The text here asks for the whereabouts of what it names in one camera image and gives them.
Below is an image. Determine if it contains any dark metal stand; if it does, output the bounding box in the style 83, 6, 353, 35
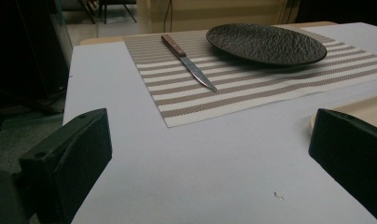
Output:
78, 0, 138, 25

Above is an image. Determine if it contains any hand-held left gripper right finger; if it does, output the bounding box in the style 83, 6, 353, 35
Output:
308, 107, 377, 224

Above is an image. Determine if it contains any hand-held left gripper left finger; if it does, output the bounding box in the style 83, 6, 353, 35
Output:
18, 107, 113, 224

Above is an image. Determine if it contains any black cable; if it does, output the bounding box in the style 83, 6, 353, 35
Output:
162, 0, 174, 34

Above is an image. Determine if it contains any beige tray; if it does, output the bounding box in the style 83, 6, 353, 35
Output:
309, 93, 377, 135

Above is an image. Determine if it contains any wooden-handled steak knife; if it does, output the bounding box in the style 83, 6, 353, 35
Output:
161, 34, 218, 93

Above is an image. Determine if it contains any striped beige placemat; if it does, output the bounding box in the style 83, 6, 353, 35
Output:
123, 25, 377, 129

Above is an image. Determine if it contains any black textured plate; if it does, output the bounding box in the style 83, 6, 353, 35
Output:
205, 22, 328, 66

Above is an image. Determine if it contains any dark cabinet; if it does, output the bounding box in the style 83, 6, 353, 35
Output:
0, 0, 73, 114

